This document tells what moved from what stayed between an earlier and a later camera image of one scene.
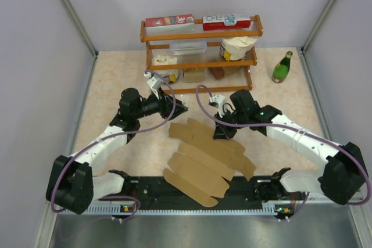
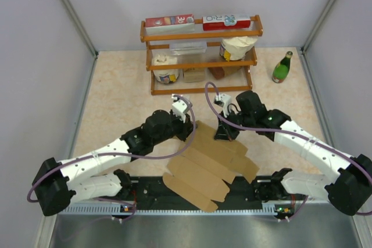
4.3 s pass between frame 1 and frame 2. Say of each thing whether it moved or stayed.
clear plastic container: stayed
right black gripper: stayed
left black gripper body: moved
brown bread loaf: stayed
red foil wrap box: stayed
